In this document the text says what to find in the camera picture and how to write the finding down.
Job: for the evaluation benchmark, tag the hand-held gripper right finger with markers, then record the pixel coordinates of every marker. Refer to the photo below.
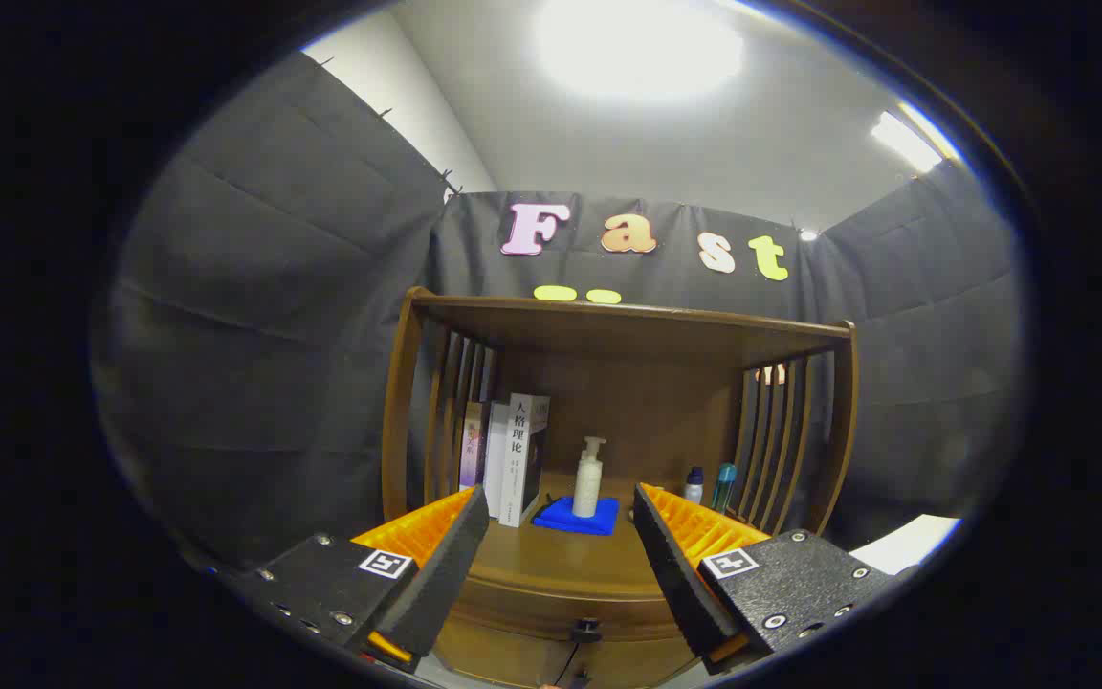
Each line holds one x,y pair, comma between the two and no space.
675,565

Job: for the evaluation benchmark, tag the purple book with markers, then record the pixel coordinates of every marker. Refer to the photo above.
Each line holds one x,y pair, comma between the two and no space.
473,450

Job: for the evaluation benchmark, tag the white pump bottle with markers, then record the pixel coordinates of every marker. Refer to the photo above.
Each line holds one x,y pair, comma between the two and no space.
587,488

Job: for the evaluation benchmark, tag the wooden drawer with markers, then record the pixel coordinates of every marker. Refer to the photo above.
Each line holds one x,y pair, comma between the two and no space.
551,612

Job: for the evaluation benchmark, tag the blue folded cloth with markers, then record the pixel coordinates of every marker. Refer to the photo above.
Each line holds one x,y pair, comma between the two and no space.
561,520

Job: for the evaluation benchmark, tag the wooden cabinet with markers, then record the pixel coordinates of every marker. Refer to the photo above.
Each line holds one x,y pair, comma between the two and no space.
637,344

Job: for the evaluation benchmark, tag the white bottle with blue cap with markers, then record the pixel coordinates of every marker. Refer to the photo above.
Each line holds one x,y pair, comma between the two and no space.
694,490

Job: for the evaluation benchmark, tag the wooden countertop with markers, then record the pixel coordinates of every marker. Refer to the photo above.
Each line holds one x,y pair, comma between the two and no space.
561,555

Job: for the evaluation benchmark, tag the white book with portrait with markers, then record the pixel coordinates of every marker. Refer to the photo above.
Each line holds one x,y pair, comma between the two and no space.
518,459

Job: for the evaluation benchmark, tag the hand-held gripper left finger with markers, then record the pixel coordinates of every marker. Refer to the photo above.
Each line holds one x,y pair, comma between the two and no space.
446,565

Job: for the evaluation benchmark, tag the round ceiling light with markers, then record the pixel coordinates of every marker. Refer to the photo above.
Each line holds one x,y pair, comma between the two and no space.
637,48

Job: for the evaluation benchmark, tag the white grey appliance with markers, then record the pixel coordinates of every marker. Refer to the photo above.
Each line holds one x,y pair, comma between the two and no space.
905,541

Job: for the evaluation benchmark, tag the clear blue bottle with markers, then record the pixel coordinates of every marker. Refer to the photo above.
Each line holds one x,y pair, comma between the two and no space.
723,488

